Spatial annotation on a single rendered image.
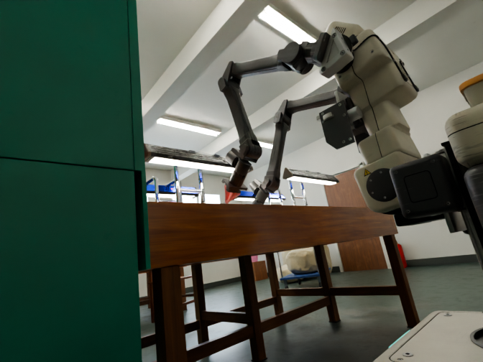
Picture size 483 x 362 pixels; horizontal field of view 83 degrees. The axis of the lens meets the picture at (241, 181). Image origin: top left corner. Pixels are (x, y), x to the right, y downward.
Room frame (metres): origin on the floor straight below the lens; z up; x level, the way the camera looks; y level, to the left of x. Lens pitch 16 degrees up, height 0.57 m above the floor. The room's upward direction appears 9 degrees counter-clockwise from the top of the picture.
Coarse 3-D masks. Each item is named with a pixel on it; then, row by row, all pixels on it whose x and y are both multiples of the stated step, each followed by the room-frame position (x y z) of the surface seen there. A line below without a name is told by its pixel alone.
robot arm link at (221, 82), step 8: (224, 80) 1.06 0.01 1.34; (224, 88) 1.07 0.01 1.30; (232, 88) 1.07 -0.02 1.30; (240, 88) 1.14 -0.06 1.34; (232, 96) 1.07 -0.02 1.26; (240, 96) 1.09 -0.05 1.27; (232, 104) 1.07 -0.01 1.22; (240, 104) 1.06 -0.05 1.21; (232, 112) 1.07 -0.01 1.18; (240, 112) 1.04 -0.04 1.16; (240, 120) 1.04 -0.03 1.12; (248, 120) 1.06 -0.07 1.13; (240, 128) 1.04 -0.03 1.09; (248, 128) 1.03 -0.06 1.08; (240, 136) 1.04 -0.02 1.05; (248, 136) 1.01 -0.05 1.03; (240, 144) 1.03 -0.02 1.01; (248, 144) 1.00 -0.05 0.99; (256, 144) 1.04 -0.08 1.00; (248, 152) 1.00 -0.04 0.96; (256, 152) 1.02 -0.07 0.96
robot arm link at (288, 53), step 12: (288, 48) 0.82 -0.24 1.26; (300, 48) 0.80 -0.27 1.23; (252, 60) 0.98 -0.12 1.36; (264, 60) 0.93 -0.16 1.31; (276, 60) 0.89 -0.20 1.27; (288, 60) 0.82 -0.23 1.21; (228, 72) 1.06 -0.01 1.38; (240, 72) 1.03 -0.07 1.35; (252, 72) 1.00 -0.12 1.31; (264, 72) 0.97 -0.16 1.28; (228, 84) 1.08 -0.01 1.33
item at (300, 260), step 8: (312, 248) 4.47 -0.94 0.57; (288, 256) 4.46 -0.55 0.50; (296, 256) 4.35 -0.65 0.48; (304, 256) 4.27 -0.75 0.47; (312, 256) 4.32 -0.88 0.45; (288, 264) 4.48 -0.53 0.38; (296, 264) 4.37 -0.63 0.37; (304, 264) 4.30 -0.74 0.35; (312, 264) 4.31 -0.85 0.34; (296, 272) 4.45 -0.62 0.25; (304, 272) 4.37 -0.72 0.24; (312, 272) 4.39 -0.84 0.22
